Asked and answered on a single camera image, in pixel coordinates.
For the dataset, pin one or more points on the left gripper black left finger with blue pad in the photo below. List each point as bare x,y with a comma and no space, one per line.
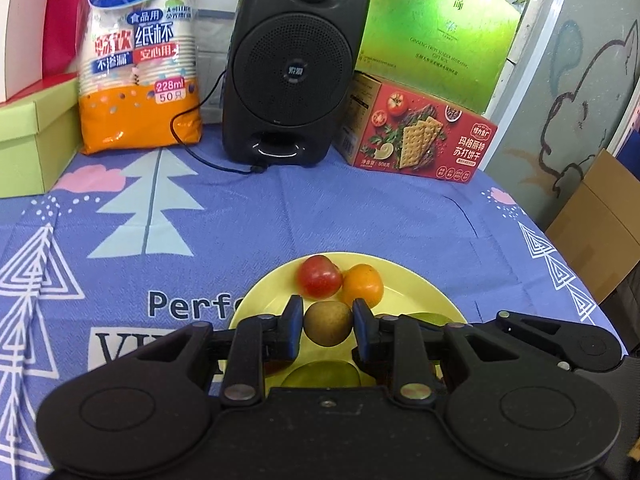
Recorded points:
199,353

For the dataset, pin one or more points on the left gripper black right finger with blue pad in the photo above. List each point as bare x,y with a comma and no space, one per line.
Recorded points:
416,363

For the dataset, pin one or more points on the green fruit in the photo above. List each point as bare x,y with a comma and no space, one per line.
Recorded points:
323,375
432,318

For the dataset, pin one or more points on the small yellow orange front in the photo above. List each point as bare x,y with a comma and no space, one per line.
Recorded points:
362,282

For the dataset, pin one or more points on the small red fruit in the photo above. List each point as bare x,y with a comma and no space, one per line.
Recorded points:
318,277

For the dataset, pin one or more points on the yellow plastic plate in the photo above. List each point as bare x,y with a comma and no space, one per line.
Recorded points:
405,292

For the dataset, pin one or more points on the brown cardboard box right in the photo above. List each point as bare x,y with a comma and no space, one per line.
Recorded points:
597,230

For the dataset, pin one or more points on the blue printed tablecloth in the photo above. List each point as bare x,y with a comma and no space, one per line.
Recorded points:
130,245

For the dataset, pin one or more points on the red cracker box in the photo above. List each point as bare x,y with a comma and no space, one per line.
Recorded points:
399,130

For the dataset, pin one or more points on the light green shoe box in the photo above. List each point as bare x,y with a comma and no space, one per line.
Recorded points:
40,136

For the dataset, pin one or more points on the black speaker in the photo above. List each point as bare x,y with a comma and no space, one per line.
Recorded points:
290,66

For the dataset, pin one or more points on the orange paper cup package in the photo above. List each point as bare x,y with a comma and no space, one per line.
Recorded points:
137,77

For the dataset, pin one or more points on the large green gift box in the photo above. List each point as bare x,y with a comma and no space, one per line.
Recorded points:
454,49

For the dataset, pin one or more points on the pink paper bag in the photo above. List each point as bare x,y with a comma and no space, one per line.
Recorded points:
59,36

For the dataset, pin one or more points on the white cup box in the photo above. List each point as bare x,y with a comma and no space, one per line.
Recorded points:
22,27

